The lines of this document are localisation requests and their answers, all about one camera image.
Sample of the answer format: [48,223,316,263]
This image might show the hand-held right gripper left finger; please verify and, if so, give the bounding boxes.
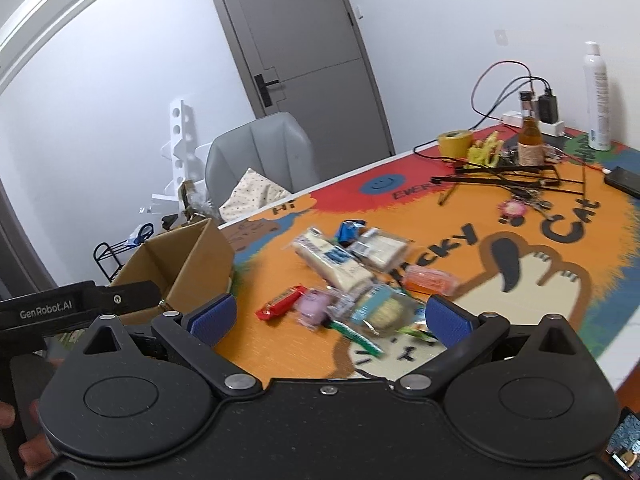
[80,294,262,401]

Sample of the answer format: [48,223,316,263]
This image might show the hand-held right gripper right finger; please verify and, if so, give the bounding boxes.
[395,295,588,403]

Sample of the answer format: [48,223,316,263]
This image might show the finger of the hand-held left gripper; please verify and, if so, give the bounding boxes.
[105,281,161,313]

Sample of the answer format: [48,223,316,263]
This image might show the bright green snack packet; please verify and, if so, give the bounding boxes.
[400,322,438,343]

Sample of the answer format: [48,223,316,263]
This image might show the orange translucent snack packet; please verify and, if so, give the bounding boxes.
[402,265,460,297]

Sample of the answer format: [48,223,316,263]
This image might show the teal cracker packet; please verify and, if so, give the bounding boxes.
[350,285,418,338]

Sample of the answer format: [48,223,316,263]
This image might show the red snack bar packet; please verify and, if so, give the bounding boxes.
[256,285,307,322]

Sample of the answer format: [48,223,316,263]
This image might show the long green snack packet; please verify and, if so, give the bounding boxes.
[327,320,386,358]

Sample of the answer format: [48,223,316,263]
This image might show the clear packet of white biscuits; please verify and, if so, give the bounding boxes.
[350,227,413,273]

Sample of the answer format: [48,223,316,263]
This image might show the purple snack packet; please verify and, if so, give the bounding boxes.
[295,288,333,331]

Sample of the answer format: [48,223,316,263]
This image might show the long white snack packet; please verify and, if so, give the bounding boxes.
[290,227,376,293]

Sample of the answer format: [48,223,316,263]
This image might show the small blue snack packet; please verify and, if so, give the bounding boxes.
[336,219,368,246]

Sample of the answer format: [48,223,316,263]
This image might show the person's left hand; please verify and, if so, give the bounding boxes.
[0,402,66,468]

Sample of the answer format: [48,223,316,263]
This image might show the blue item on rack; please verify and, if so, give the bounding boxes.
[127,223,153,247]

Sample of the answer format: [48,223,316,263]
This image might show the taped brown cardboard box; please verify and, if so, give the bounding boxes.
[177,180,221,223]

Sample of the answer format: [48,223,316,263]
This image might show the dotted beige cushion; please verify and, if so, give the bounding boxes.
[220,167,293,222]

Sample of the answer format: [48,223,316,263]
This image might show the white rack with holes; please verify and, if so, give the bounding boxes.
[150,97,211,213]

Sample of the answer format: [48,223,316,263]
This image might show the yellow toy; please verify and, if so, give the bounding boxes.
[467,131,503,168]

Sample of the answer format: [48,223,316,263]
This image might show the yellow tape roll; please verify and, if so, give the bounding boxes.
[438,130,473,158]

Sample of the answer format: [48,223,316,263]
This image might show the grey chair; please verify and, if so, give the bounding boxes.
[205,111,321,211]

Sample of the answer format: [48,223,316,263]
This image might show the amber glass bottle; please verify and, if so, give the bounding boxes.
[517,91,546,166]

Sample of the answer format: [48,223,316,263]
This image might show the phone with lit screen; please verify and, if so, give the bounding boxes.
[607,407,640,471]

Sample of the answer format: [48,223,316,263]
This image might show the white power strip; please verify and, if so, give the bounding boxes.
[500,110,566,136]

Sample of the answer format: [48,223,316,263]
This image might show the black phone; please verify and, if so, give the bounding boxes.
[604,166,640,193]

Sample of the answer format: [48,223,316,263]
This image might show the black charger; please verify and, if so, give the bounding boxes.
[537,89,558,125]

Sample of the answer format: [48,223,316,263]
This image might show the white spray can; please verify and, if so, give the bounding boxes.
[582,41,613,152]

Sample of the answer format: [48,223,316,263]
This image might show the grey door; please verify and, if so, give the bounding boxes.
[202,0,396,161]

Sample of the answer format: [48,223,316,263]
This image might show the black wire shoe rack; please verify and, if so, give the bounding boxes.
[94,240,146,286]

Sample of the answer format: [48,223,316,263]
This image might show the pink keychain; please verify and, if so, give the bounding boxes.
[497,199,526,223]

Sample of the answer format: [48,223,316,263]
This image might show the black folding frame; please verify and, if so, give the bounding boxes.
[430,162,586,206]

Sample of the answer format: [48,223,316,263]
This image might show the black door handle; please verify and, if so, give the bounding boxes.
[253,74,281,107]

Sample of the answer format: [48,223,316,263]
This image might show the black cable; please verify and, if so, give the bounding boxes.
[414,76,551,161]

